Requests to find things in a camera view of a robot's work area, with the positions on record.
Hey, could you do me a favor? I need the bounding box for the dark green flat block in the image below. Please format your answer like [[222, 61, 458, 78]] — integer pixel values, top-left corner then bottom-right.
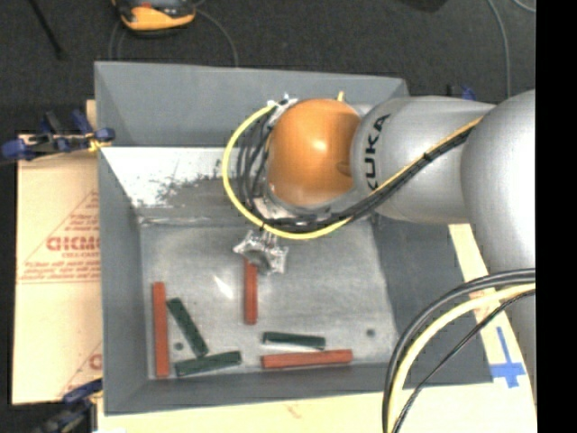
[[173, 350, 243, 378], [165, 297, 210, 358], [261, 330, 327, 351]]

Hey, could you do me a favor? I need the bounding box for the red-brown flat block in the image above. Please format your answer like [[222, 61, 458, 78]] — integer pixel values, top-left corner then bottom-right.
[[151, 281, 172, 379], [243, 259, 260, 327], [260, 348, 354, 371]]

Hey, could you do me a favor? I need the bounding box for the grey metal bin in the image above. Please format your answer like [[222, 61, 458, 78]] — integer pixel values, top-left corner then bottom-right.
[[93, 60, 494, 415]]

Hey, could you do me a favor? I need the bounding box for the brown cardboard board red print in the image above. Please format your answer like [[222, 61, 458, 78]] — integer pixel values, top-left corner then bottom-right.
[[9, 133, 105, 406]]

